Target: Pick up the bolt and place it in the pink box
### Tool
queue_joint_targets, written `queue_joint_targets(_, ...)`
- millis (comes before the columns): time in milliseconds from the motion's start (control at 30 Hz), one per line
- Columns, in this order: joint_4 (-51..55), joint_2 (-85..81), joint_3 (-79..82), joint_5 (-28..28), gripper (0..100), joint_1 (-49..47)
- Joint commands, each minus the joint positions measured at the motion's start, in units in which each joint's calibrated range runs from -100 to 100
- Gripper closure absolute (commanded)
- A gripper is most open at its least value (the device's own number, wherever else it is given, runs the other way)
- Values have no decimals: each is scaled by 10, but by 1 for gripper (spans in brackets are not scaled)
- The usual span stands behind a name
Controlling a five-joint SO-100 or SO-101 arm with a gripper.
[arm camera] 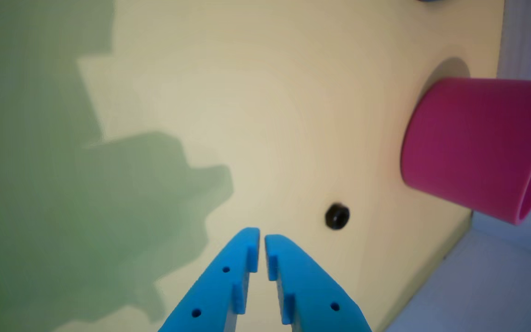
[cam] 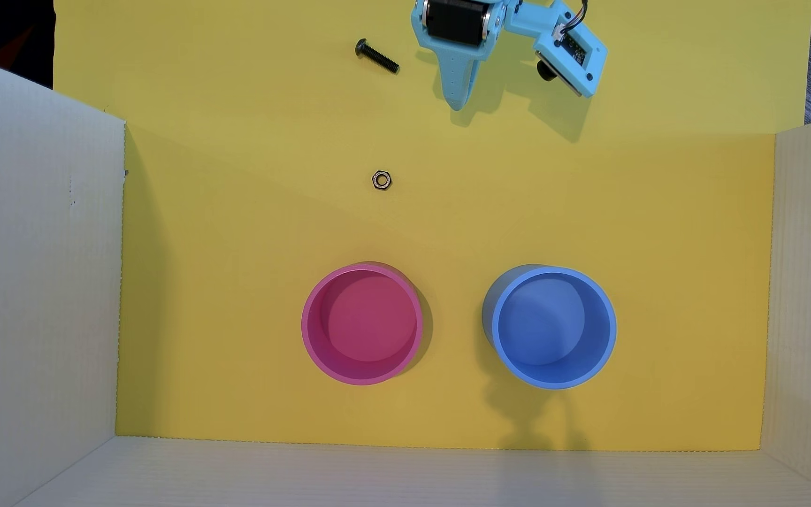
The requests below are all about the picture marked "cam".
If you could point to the yellow paper mat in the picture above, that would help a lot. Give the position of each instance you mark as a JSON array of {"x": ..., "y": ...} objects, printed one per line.
[{"x": 236, "y": 211}]

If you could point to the blue round cup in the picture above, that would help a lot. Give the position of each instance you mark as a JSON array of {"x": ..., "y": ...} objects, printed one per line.
[{"x": 550, "y": 331}]

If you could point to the black bolt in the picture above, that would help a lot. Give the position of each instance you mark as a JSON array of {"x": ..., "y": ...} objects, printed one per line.
[{"x": 377, "y": 56}]

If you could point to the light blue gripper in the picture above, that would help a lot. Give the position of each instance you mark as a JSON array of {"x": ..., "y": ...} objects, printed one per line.
[{"x": 455, "y": 23}]

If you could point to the metal hex nut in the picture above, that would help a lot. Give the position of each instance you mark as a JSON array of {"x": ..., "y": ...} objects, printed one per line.
[{"x": 374, "y": 180}]

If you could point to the white corrugated cardboard box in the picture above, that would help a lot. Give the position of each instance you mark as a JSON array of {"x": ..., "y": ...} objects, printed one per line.
[{"x": 25, "y": 281}]

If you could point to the light blue wrist camera module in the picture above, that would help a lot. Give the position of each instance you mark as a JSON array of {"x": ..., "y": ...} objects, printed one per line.
[{"x": 578, "y": 51}]

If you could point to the pink round cup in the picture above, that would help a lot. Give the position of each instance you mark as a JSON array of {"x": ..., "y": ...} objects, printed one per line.
[{"x": 363, "y": 331}]

